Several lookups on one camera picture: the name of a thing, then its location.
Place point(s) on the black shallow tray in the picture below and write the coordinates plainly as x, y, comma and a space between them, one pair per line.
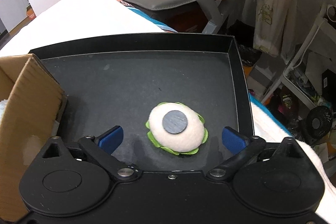
118, 79

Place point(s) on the brown cardboard box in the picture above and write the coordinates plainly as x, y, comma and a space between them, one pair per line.
35, 104

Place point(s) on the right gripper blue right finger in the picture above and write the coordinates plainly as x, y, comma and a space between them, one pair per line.
244, 150

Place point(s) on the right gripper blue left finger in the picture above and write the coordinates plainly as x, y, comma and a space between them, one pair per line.
99, 151

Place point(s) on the small black fan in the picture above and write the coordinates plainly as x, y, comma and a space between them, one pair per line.
319, 122

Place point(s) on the white plastic bag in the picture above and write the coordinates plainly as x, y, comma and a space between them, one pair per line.
274, 27

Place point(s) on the plush burger toy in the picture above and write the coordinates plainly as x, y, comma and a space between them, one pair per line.
176, 128

